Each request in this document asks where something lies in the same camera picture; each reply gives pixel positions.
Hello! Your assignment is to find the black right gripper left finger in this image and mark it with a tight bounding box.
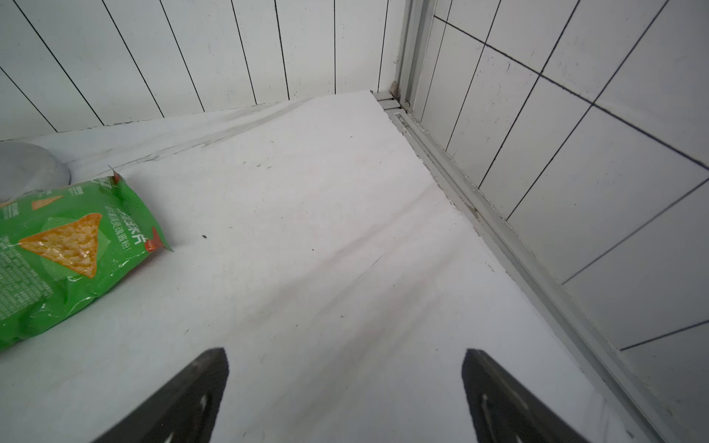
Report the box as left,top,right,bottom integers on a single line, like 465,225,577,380
96,348,229,442

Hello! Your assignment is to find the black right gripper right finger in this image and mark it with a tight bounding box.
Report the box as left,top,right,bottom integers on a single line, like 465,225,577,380
462,349,586,443

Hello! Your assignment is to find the green chips bag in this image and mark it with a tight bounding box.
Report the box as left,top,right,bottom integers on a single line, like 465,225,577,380
1,174,170,350

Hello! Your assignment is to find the silver rack base plate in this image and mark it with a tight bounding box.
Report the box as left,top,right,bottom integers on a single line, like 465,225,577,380
1,141,71,203

